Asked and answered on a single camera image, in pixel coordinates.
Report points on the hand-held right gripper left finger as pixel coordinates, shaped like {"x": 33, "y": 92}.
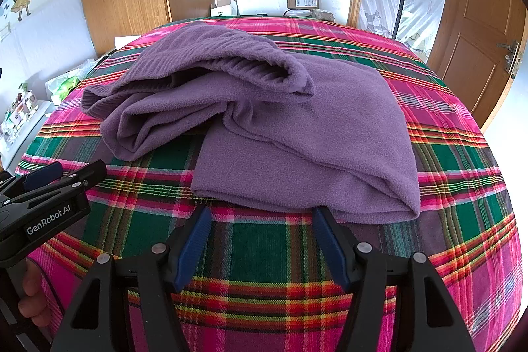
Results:
{"x": 194, "y": 244}

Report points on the plaid bed sheet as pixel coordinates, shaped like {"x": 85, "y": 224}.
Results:
{"x": 268, "y": 273}

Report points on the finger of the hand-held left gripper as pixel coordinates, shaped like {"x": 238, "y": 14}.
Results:
{"x": 43, "y": 174}
{"x": 82, "y": 176}

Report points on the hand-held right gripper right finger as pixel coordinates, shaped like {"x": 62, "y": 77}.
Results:
{"x": 330, "y": 244}

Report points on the grey parcel bag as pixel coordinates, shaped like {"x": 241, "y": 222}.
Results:
{"x": 321, "y": 14}

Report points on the white box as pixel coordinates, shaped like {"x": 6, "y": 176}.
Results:
{"x": 225, "y": 7}

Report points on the wooden door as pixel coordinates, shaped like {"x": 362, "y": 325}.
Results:
{"x": 478, "y": 14}

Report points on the purple fleece pants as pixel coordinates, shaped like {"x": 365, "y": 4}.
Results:
{"x": 288, "y": 121}

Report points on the green tissue pack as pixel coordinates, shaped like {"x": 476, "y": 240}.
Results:
{"x": 62, "y": 88}

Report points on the person's left hand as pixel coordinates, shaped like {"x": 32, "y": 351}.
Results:
{"x": 37, "y": 294}

